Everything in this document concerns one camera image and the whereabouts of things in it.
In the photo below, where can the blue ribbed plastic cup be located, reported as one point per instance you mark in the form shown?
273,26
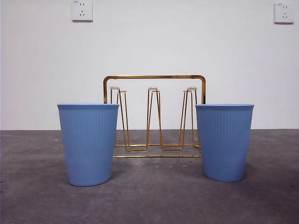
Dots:
224,144
88,144

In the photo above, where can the white wall socket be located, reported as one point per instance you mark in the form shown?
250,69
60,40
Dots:
283,14
82,11

